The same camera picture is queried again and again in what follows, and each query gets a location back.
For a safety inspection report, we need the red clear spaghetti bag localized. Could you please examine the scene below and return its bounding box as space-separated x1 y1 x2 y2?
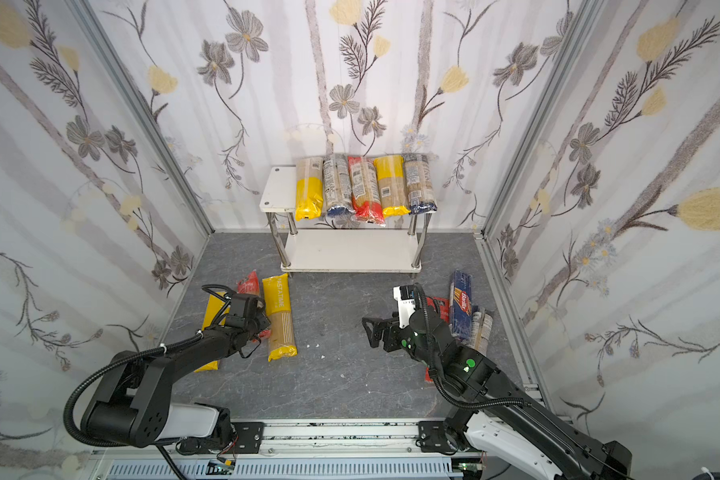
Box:
236 270 271 341

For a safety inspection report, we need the yellow Pastatime spaghetti bag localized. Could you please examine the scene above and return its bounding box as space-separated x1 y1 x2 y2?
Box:
262 273 298 362

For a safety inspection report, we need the dark blue Barilla pasta box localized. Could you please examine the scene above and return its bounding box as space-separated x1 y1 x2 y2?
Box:
449 270 472 343

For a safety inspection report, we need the red spaghetti bag with label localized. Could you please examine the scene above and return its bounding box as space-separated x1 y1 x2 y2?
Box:
348 156 385 225

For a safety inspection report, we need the dark blue clear spaghetti bag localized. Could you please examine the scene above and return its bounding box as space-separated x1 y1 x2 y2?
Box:
403 153 437 215

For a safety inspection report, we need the clear spaghetti bag blue end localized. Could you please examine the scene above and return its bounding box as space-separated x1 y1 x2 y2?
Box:
323 154 355 218

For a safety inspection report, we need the brown and yellow spaghetti pack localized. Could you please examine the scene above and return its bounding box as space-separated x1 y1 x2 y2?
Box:
294 156 324 221

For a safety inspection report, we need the yellow-end spaghetti bag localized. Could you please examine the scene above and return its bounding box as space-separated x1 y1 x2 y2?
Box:
373 155 410 218

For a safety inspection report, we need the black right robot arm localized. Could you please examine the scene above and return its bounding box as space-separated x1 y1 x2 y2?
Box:
362 283 632 479

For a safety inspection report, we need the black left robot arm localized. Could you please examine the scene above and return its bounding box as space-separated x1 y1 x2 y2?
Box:
62 284 270 453

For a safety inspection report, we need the white two-tier shelf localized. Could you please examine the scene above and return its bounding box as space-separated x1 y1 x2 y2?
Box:
259 166 432 274

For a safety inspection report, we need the yellow spaghetti bag far left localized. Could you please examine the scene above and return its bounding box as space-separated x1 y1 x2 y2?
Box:
196 295 224 372

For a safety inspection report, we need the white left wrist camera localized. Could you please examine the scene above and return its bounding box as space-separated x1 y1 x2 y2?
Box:
229 292 265 319

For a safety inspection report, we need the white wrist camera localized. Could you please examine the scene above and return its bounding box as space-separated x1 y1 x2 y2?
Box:
393 285 416 328
229 292 265 319

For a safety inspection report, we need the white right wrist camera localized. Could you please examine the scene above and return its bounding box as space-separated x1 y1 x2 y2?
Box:
393 285 416 328

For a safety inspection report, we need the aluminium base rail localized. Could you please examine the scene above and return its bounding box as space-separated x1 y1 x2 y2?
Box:
95 418 547 463

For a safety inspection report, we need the white slotted cable duct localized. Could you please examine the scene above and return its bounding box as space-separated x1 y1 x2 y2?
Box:
104 458 463 480

